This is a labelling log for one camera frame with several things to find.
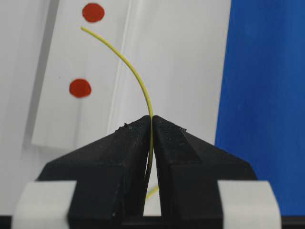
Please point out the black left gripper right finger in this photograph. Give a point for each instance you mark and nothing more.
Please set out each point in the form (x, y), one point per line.
(204, 187)

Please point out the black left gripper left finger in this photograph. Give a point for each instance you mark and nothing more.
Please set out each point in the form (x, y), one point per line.
(93, 187)

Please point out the blue table mat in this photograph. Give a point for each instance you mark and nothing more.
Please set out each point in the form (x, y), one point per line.
(262, 106)

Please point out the white folded card with dots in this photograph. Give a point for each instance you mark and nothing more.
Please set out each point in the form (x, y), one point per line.
(176, 46)

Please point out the white paper sheet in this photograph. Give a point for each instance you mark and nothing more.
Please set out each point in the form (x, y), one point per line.
(14, 95)

